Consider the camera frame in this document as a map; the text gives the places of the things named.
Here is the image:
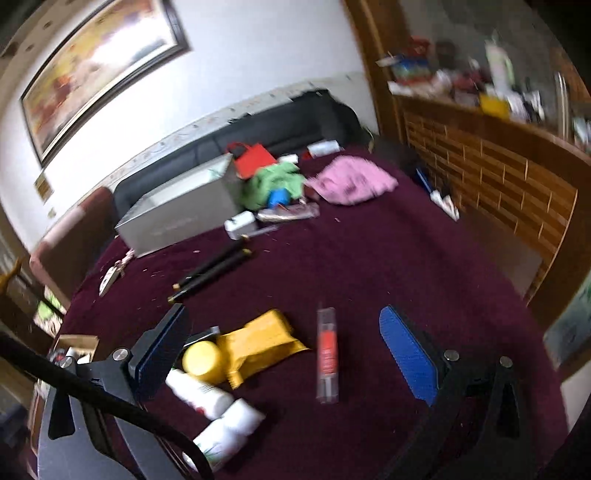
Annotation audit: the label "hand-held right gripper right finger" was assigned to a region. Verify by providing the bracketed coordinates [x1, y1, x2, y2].
[379, 305, 571, 480]

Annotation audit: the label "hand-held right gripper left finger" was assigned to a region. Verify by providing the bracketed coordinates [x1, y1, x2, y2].
[37, 304, 199, 480]

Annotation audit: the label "yellow round container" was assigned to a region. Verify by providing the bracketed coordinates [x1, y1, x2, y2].
[182, 342, 222, 384]

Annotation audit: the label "white bottle red label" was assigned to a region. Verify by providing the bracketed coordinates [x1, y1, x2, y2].
[165, 368, 234, 421]

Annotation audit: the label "clear plastic box red insert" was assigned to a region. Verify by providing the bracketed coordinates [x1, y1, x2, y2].
[316, 305, 341, 404]

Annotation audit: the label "white bottle green label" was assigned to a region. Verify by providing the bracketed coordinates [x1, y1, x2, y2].
[182, 398, 266, 469]

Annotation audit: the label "white car key remote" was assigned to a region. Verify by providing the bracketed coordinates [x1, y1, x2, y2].
[98, 265, 123, 296]

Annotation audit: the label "black marker olive yellow cap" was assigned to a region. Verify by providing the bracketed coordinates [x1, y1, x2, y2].
[173, 248, 250, 291]
[167, 249, 254, 303]

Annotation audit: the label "yellow packet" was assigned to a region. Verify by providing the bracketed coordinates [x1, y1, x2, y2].
[216, 310, 311, 388]

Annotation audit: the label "green patterned cushion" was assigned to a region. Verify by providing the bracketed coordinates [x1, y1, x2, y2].
[34, 300, 65, 333]

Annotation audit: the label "grey shoe box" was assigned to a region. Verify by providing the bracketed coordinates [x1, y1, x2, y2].
[115, 154, 245, 258]

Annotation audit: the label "brown armchair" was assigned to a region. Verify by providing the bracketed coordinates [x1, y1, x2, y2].
[28, 187, 121, 305]

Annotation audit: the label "white plug charger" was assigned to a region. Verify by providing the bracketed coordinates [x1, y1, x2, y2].
[225, 212, 258, 240]

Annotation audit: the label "pink cloth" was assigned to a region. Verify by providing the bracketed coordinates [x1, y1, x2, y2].
[305, 156, 399, 205]

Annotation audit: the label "shiny foil packet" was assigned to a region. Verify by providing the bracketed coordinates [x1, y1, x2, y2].
[256, 203, 320, 223]

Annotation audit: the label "wooden counter cabinet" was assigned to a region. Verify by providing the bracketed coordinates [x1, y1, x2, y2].
[390, 90, 591, 324]

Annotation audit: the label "green cloth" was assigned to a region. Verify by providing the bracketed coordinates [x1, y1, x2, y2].
[240, 162, 308, 210]

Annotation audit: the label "red bag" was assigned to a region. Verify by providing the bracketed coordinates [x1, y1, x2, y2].
[226, 142, 278, 180]

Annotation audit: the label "black leather sofa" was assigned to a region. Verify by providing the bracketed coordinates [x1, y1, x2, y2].
[113, 90, 370, 217]

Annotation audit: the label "yellow box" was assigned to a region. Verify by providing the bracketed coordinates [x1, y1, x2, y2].
[480, 92, 511, 116]

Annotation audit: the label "colourful cardboard boxes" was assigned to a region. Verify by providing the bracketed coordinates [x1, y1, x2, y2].
[376, 39, 435, 86]

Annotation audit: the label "framed painting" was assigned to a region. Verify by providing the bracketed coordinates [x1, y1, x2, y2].
[19, 0, 192, 169]

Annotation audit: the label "white jug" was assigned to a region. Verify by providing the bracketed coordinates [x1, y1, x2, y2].
[485, 39, 515, 93]

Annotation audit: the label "yellow wall plaque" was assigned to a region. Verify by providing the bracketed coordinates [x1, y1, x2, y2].
[33, 170, 54, 204]

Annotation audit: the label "wooden door frame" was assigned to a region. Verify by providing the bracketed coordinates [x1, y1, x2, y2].
[344, 0, 407, 148]

